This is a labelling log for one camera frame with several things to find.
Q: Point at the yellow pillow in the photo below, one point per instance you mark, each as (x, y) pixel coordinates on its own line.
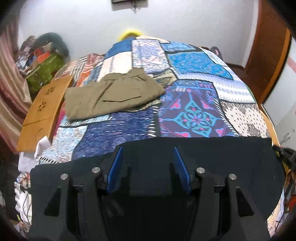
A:
(129, 33)

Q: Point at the orange cardboard box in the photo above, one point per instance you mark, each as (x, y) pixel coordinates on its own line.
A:
(43, 114)

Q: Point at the black pants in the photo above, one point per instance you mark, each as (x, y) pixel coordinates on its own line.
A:
(236, 183)

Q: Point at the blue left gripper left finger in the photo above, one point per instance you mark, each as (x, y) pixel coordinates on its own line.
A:
(116, 161)

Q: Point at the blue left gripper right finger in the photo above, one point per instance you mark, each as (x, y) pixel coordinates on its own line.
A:
(182, 171)

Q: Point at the olive green folded pants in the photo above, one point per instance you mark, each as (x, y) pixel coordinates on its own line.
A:
(114, 93)

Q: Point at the striped pink curtain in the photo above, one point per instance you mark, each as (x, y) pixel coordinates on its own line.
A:
(15, 95)

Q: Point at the green patterned bag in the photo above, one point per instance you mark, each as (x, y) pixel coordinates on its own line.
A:
(44, 72)

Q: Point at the patchwork blue bedspread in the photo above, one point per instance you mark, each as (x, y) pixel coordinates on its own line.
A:
(203, 98)

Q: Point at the brown wooden door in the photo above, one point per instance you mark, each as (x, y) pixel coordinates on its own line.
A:
(269, 51)

